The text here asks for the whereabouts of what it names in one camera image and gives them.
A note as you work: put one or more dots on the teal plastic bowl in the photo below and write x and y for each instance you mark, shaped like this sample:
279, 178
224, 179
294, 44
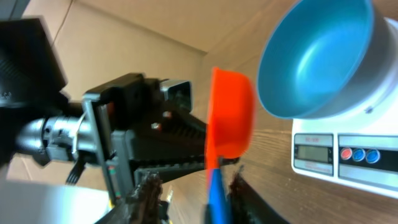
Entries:
324, 57

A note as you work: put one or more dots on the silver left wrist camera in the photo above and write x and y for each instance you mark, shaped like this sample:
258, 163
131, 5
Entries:
178, 91

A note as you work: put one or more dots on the white digital kitchen scale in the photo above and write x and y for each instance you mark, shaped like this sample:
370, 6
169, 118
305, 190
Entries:
357, 148

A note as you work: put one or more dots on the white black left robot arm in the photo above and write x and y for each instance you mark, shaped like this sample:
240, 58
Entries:
37, 118

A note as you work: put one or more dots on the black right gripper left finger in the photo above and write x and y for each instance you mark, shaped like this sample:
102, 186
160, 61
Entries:
141, 205

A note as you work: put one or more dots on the red scoop with blue handle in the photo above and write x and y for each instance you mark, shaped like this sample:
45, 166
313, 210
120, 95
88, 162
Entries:
228, 133

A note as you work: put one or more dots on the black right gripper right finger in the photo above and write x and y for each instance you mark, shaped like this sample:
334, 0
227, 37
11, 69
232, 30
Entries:
247, 206

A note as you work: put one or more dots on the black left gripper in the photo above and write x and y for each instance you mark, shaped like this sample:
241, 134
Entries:
135, 132

